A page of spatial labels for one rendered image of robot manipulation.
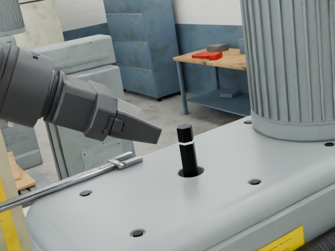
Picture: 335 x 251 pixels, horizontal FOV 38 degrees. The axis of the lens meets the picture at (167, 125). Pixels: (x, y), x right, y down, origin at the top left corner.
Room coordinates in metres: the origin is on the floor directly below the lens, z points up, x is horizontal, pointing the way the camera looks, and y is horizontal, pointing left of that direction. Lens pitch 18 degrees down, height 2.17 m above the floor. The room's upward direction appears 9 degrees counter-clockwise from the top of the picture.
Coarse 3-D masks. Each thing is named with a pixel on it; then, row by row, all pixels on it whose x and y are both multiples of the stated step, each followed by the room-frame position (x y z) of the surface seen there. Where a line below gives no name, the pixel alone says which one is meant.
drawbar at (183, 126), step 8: (176, 128) 0.61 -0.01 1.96; (184, 128) 0.61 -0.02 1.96; (184, 136) 0.61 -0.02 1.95; (192, 136) 0.61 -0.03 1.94; (192, 144) 0.61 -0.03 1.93; (184, 152) 0.61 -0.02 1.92; (192, 152) 0.61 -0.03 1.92; (184, 160) 0.61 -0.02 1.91; (192, 160) 0.61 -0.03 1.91; (184, 168) 0.61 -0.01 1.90; (192, 168) 0.61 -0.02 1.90; (184, 176) 0.61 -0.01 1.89; (192, 176) 0.61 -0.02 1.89
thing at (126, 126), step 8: (120, 112) 0.54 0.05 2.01; (120, 120) 0.53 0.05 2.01; (128, 120) 0.54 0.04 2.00; (136, 120) 0.54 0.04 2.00; (112, 128) 0.53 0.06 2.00; (120, 128) 0.53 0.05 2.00; (128, 128) 0.54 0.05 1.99; (136, 128) 0.54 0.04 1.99; (144, 128) 0.54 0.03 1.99; (152, 128) 0.55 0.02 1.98; (160, 128) 0.55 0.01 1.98; (112, 136) 0.54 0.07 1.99; (120, 136) 0.54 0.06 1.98; (128, 136) 0.54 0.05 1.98; (136, 136) 0.54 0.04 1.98; (144, 136) 0.54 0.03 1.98; (152, 136) 0.55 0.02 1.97
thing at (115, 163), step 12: (120, 156) 0.70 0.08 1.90; (132, 156) 0.71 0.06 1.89; (96, 168) 0.67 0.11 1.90; (108, 168) 0.66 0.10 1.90; (120, 168) 0.66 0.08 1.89; (60, 180) 0.64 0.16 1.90; (72, 180) 0.64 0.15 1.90; (84, 180) 0.64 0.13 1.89; (36, 192) 0.61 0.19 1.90; (48, 192) 0.61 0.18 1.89; (0, 204) 0.59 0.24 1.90; (12, 204) 0.59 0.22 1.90
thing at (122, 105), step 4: (120, 100) 0.65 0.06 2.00; (120, 104) 0.65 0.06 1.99; (124, 104) 0.65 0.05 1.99; (128, 104) 0.65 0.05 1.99; (120, 108) 0.65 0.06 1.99; (124, 108) 0.65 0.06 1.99; (128, 108) 0.65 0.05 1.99; (132, 108) 0.65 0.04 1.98; (136, 108) 0.65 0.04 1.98; (128, 112) 0.65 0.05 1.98; (132, 112) 0.65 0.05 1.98; (136, 112) 0.65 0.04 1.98; (136, 116) 0.65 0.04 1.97
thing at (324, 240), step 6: (324, 234) 0.54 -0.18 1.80; (330, 234) 0.54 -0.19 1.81; (312, 240) 0.54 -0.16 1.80; (318, 240) 0.53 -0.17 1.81; (324, 240) 0.53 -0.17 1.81; (330, 240) 0.53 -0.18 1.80; (306, 246) 0.52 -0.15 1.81; (312, 246) 0.52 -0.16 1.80; (318, 246) 0.52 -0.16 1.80; (324, 246) 0.52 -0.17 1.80; (330, 246) 0.52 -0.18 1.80
